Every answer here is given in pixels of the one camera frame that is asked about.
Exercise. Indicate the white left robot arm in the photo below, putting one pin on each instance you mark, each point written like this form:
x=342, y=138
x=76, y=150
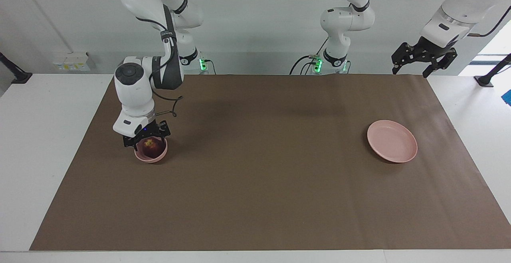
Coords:
x=345, y=19

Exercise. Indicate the black camera stand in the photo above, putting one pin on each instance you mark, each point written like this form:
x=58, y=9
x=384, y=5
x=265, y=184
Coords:
x=489, y=77
x=14, y=73

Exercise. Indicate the white wall socket box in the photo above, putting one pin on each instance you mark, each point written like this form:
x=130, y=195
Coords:
x=72, y=61

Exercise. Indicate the pink bowl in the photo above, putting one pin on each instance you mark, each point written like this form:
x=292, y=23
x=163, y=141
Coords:
x=149, y=159

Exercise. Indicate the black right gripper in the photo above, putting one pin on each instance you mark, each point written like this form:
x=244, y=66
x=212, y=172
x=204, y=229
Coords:
x=149, y=130

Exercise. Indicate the pink plate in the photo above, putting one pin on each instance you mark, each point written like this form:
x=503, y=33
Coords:
x=393, y=141

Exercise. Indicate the brown paper table mat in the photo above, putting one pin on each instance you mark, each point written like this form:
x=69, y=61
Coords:
x=259, y=175

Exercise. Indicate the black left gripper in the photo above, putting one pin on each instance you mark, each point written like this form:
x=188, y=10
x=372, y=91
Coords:
x=431, y=50

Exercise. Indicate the blue object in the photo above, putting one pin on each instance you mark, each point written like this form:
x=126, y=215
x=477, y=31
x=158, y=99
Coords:
x=508, y=97

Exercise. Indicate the red apple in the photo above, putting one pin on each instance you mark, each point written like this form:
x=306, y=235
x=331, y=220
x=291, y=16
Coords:
x=152, y=147

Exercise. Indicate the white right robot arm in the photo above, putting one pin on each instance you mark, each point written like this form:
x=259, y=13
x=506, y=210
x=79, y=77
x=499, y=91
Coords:
x=133, y=91

